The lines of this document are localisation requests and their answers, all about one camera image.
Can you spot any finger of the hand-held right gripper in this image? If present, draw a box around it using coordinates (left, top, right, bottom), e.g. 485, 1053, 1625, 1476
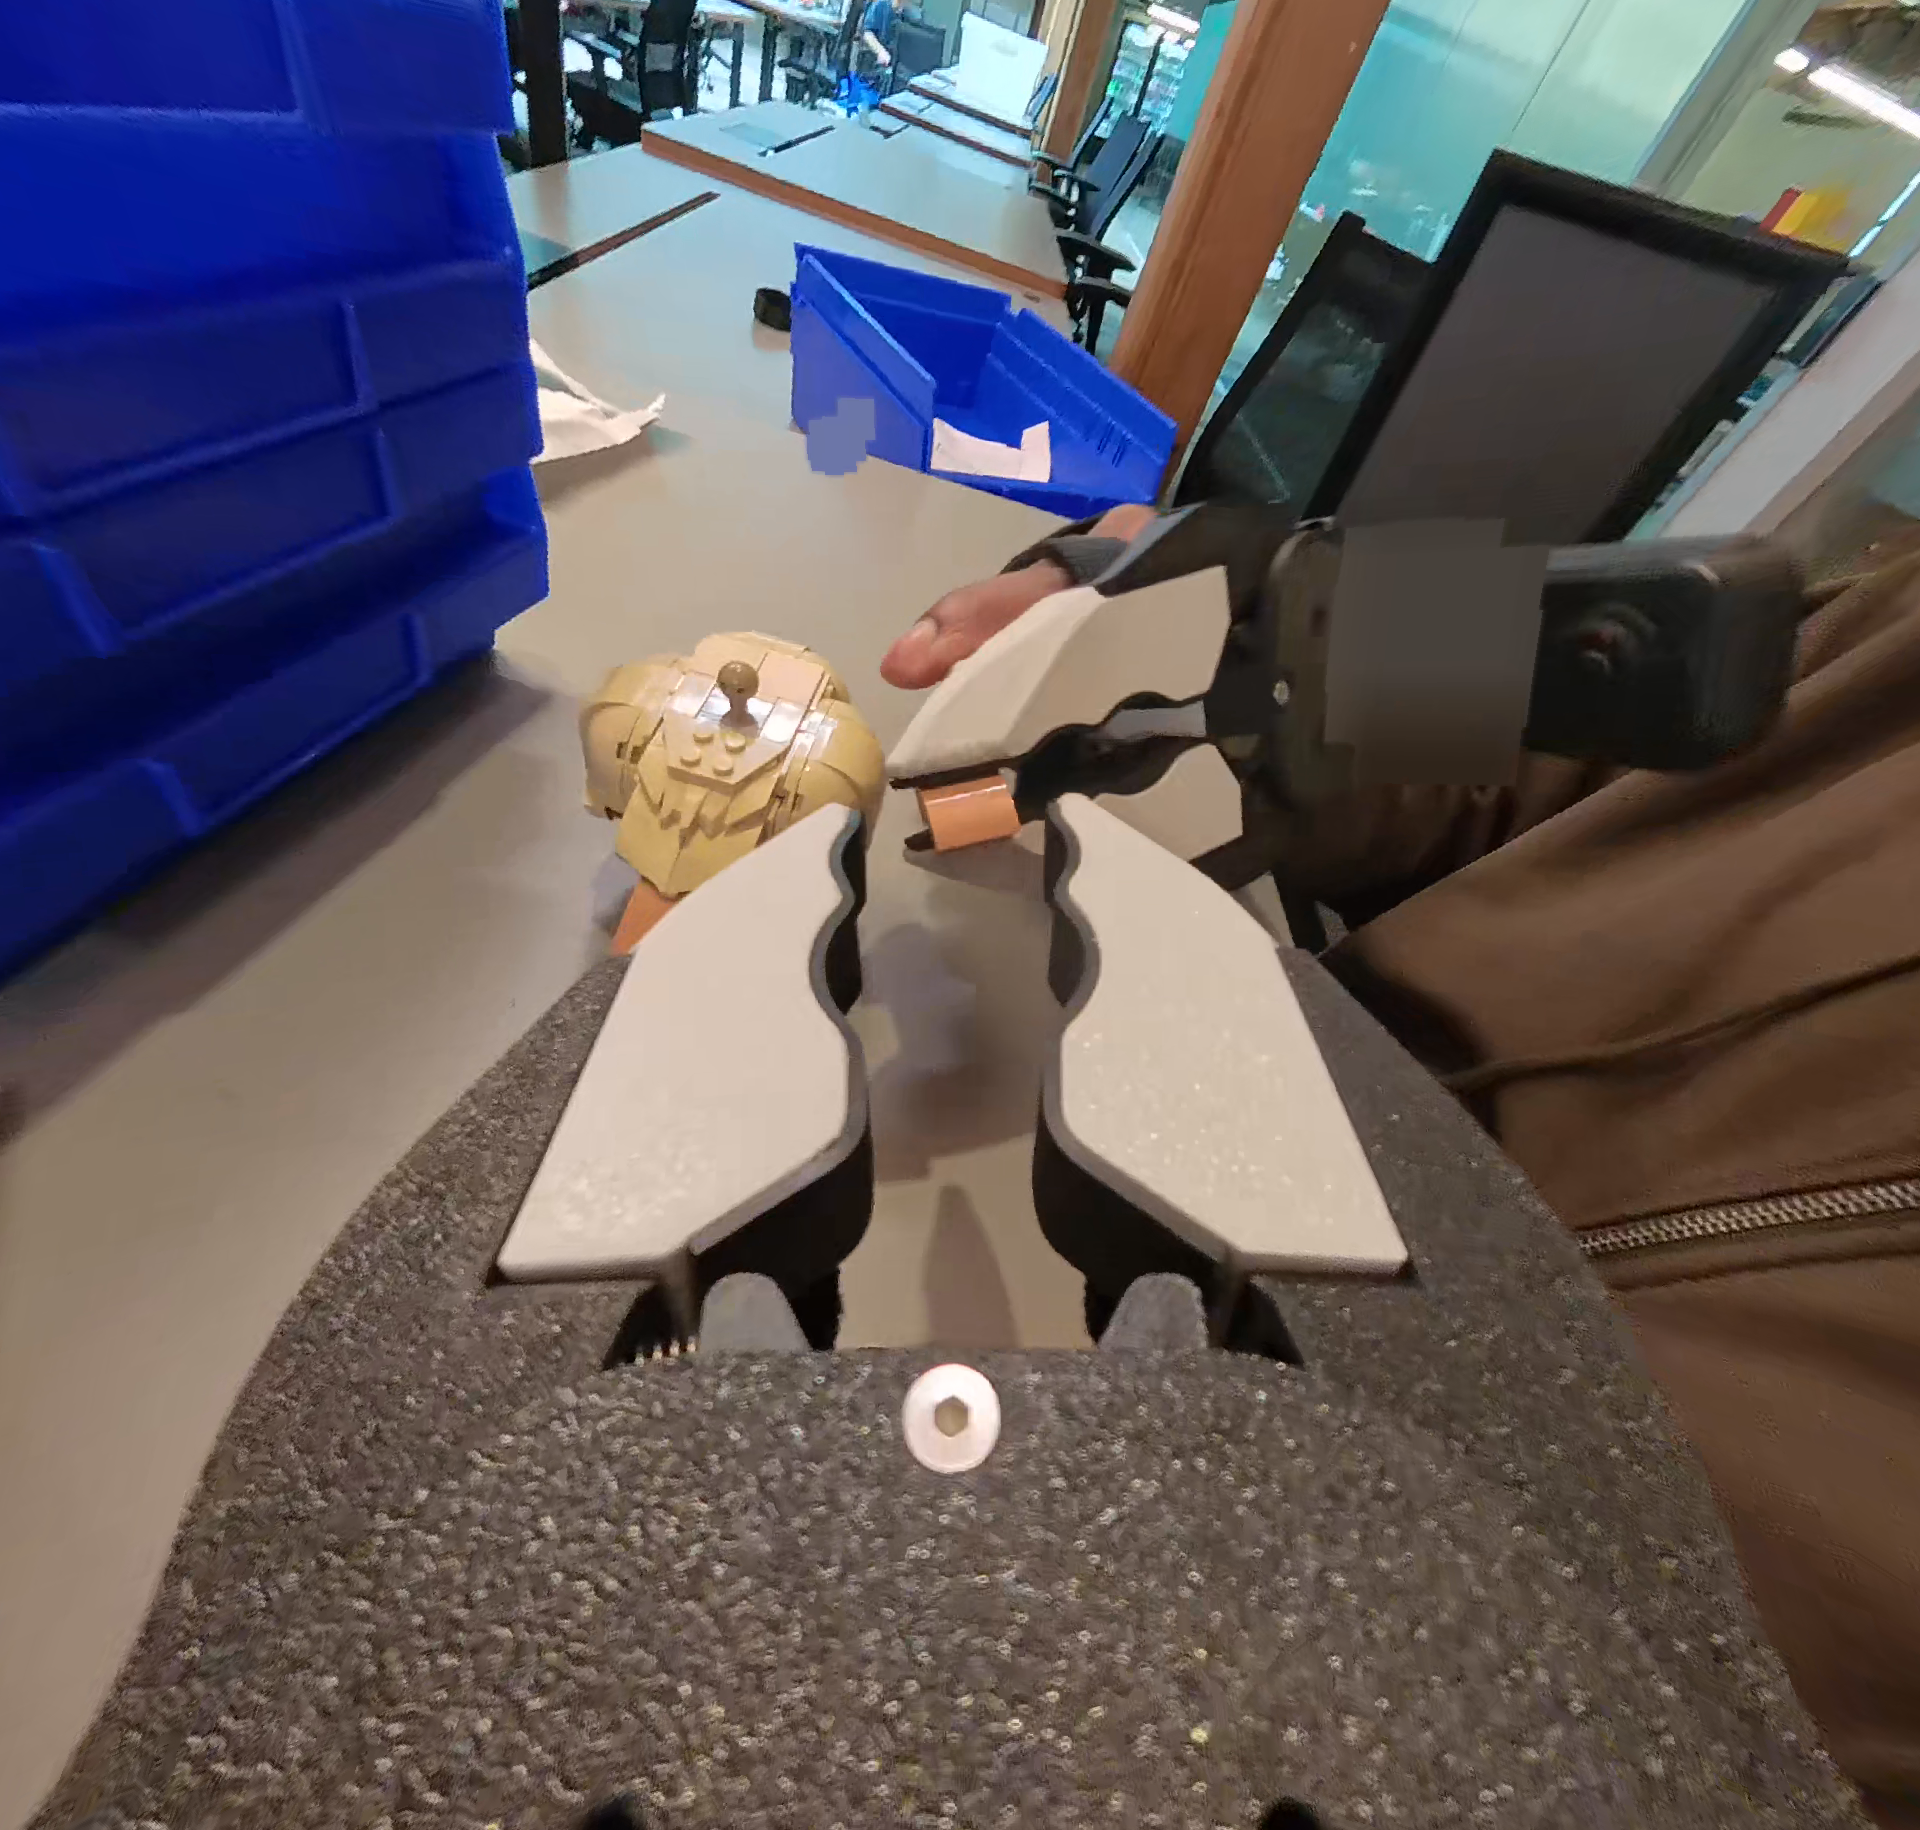
883, 502, 1296, 792
1015, 731, 1249, 893

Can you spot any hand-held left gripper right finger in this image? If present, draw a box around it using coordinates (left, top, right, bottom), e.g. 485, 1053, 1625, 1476
1034, 792, 1416, 1313

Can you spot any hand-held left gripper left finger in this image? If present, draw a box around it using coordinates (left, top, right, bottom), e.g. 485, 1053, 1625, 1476
491, 804, 875, 1313

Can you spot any small brown brick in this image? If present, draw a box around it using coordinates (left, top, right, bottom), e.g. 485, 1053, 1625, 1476
912, 775, 1026, 853

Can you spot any tan brick model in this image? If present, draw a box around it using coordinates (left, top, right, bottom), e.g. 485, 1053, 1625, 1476
579, 629, 888, 901

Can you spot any stack of blue plastic bins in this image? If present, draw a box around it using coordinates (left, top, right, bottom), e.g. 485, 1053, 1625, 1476
0, 0, 551, 983

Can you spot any grey desk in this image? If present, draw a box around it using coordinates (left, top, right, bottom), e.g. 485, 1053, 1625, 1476
0, 134, 1352, 1411

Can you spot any person's right hand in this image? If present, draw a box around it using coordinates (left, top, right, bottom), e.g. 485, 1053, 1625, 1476
880, 504, 1160, 691

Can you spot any white paper slip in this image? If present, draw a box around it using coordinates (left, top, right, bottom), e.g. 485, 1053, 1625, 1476
926, 416, 1056, 486

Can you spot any black mesh office chair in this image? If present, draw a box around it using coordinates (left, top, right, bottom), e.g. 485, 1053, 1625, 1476
1165, 209, 1427, 527

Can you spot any small blue plastic bin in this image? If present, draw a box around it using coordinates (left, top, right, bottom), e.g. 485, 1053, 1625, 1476
790, 241, 1182, 520

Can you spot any black framed grey board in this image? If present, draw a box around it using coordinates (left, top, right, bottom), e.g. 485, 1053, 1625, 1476
1342, 150, 1853, 550

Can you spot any wooden pillar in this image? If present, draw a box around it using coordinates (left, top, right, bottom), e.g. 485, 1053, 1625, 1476
1110, 0, 1434, 438

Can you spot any wood-edged grey table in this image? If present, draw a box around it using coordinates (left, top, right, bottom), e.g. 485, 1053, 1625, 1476
642, 96, 1074, 305

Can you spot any group of black office chairs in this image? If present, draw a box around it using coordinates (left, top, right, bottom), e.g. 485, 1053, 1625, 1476
565, 0, 1169, 350

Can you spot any black metal pole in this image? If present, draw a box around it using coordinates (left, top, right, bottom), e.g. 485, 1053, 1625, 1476
510, 0, 571, 170

